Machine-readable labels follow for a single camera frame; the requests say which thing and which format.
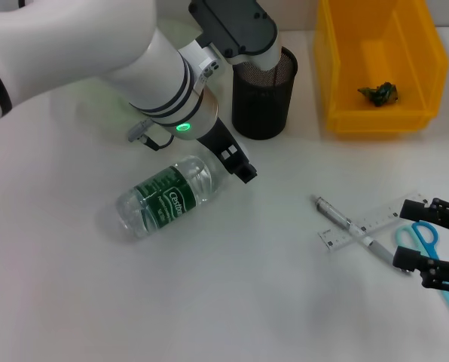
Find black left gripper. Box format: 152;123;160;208
196;119;258;185

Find clear plastic ruler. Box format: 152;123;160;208
317;192;435;253

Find silver white pen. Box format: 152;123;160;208
310;193;407;275

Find translucent green fruit plate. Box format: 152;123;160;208
50;17;225;144

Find black mesh pen holder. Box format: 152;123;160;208
231;45;298;140

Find green plastic wrapper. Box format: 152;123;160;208
356;81;399;109

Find blue handled scissors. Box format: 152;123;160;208
394;221;449;321

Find clear green-label water bottle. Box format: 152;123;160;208
115;145;254;239

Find yellow plastic bin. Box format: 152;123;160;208
313;0;449;140

